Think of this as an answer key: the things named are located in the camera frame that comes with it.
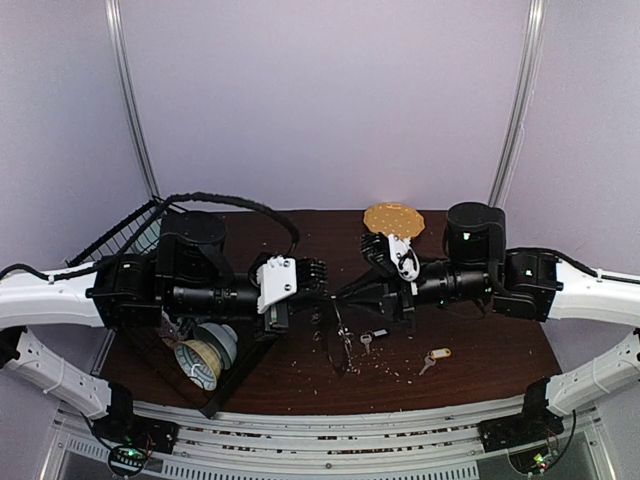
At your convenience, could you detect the key with black tag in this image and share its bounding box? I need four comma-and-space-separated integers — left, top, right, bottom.
359, 328, 390, 355

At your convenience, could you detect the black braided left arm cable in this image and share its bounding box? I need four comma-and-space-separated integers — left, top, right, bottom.
149, 189, 301, 261

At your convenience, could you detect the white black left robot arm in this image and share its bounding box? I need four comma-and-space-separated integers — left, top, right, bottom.
1, 211, 327, 444

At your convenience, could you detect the silver key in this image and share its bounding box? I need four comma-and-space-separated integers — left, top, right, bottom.
337, 326, 353, 356

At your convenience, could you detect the key with yellow tag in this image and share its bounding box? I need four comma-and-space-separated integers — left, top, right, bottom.
418, 348, 451, 376

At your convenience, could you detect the yellow polka dot dish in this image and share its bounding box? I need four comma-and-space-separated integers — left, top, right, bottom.
363, 203, 425, 240

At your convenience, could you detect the aluminium corner post left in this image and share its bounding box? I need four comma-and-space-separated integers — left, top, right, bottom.
104, 0, 160, 198

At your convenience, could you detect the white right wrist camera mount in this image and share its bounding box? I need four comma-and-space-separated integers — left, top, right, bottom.
387, 234, 421, 296

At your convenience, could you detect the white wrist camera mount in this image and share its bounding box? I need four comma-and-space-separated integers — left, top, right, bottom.
387, 234, 421, 296
256, 255, 298, 314

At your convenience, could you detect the aluminium front rail frame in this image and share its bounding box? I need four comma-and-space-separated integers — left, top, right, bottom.
35, 396, 622, 479

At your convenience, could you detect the aluminium corner post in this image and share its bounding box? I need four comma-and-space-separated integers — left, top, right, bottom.
104, 0, 160, 198
488, 0, 547, 208

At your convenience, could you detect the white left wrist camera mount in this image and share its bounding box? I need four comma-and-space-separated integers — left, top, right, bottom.
256, 255, 298, 314

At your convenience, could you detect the yellow patterned bowl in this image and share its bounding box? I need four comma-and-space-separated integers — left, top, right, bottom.
174, 340, 223, 392

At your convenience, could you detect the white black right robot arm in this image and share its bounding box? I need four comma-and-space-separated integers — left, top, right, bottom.
337, 202, 639, 452

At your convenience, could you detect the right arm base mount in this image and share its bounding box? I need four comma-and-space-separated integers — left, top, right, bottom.
478, 414, 568, 477

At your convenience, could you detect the small patterned cup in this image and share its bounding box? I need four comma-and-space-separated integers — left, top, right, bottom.
156, 312, 194, 349

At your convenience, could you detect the black wire dish rack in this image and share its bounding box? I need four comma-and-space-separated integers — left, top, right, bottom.
71, 199, 288, 417

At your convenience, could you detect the aluminium corner post right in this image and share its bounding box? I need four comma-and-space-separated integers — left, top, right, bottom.
488, 0, 547, 208

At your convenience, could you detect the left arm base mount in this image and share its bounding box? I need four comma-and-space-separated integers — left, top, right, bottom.
87, 416, 179, 479

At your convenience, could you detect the light green celadon bowl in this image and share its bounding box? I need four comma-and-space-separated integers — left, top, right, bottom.
194, 322, 238, 370

